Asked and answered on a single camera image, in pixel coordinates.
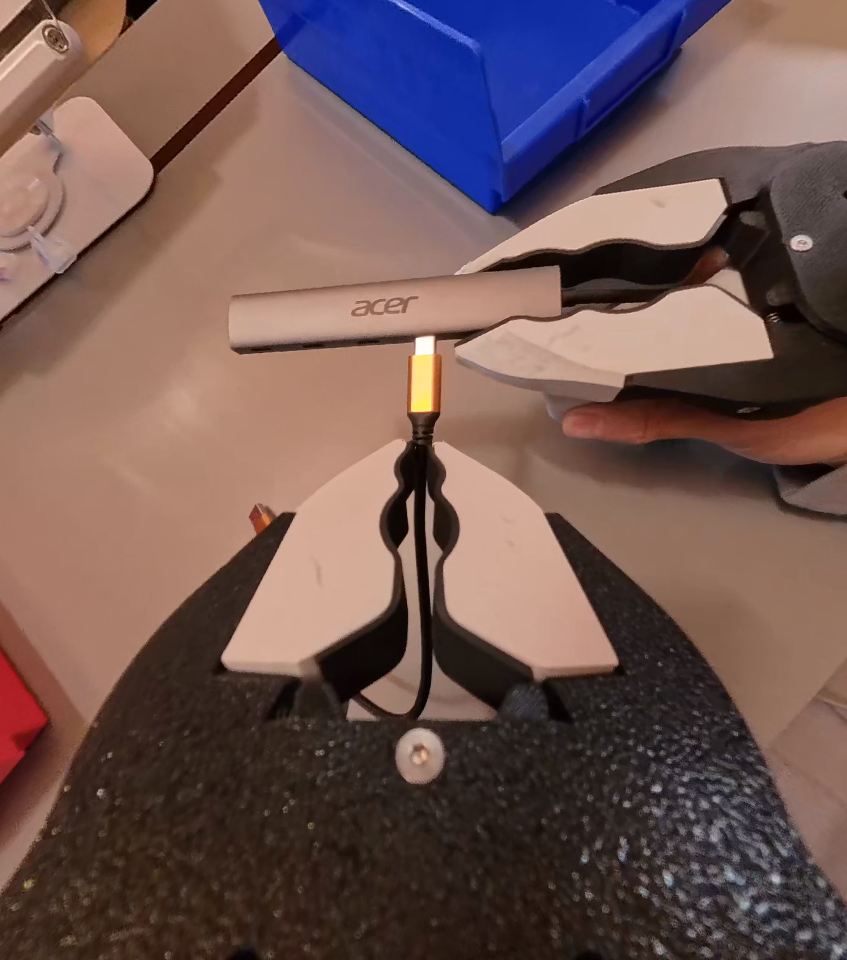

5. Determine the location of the wooden document stand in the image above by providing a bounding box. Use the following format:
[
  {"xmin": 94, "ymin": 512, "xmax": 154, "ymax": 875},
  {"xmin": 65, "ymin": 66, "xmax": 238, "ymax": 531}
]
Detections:
[{"xmin": 0, "ymin": 0, "xmax": 155, "ymax": 343}]

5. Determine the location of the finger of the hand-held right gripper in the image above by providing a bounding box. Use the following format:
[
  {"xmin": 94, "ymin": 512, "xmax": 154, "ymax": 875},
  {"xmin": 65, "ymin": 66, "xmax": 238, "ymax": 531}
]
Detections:
[
  {"xmin": 455, "ymin": 177, "xmax": 740, "ymax": 291},
  {"xmin": 453, "ymin": 283, "xmax": 776, "ymax": 410}
]

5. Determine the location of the grey hub with black lead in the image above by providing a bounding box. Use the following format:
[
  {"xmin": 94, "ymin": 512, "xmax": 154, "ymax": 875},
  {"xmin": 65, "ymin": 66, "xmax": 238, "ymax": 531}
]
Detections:
[{"xmin": 227, "ymin": 271, "xmax": 565, "ymax": 355}]

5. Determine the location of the black cable with gold plugs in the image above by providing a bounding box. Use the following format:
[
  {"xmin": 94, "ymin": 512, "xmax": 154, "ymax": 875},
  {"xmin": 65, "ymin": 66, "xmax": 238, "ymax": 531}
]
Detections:
[{"xmin": 247, "ymin": 335, "xmax": 445, "ymax": 723}]

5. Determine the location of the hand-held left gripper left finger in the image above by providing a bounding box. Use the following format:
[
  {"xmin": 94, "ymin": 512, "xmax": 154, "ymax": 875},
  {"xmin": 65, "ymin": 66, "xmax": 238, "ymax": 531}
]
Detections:
[{"xmin": 219, "ymin": 438, "xmax": 428, "ymax": 706}]

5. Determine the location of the blue plastic bin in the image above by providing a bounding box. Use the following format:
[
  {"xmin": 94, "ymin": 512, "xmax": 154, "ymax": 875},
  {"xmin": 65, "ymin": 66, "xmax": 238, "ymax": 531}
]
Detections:
[{"xmin": 258, "ymin": 0, "xmax": 732, "ymax": 215}]

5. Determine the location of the person's right hand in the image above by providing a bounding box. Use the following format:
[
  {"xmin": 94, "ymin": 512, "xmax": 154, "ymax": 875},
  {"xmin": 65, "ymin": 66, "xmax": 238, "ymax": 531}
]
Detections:
[{"xmin": 562, "ymin": 388, "xmax": 847, "ymax": 468}]

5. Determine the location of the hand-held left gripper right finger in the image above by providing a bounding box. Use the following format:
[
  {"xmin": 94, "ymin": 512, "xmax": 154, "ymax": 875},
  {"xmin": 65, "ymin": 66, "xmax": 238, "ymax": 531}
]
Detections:
[{"xmin": 423, "ymin": 440, "xmax": 621, "ymax": 714}]

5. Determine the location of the small clear plastic clip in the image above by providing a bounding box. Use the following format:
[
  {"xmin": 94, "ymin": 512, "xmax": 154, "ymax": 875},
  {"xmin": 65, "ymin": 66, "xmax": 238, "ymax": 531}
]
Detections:
[{"xmin": 26, "ymin": 225, "xmax": 78, "ymax": 276}]

